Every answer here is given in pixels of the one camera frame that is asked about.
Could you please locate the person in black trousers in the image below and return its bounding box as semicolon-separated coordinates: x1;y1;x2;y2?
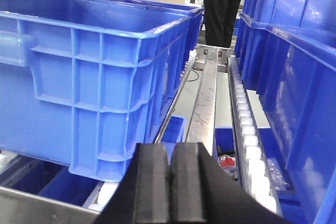
203;0;241;48

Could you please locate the lower centre blue bin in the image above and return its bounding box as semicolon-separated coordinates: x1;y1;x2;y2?
161;115;187;163

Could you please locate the stainless steel shelf front rail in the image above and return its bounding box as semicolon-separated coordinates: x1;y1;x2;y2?
1;186;99;223

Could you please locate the lower right blue bin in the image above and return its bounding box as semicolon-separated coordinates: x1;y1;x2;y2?
214;126;308;224

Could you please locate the steel divider rail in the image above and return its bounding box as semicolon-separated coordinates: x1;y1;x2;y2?
185;46;218;156

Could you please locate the blue crate on right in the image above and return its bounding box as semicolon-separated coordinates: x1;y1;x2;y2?
236;14;335;223

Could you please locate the red item in lower bin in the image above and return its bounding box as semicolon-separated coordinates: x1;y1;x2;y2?
218;155;236;167

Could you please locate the upper blue crate right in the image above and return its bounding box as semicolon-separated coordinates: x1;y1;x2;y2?
242;0;335;47

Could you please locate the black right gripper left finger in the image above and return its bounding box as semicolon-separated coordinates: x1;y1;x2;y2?
94;144;170;223

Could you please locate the lower left blue bin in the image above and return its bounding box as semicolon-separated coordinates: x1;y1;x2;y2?
1;155;103;208

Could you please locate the large blue plastic crate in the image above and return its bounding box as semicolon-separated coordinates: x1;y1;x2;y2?
0;0;192;183

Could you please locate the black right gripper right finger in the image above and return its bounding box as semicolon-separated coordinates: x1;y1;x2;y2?
170;143;288;223

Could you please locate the blue bin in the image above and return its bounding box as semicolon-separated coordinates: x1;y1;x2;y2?
1;155;103;208
214;126;308;224
161;115;187;163

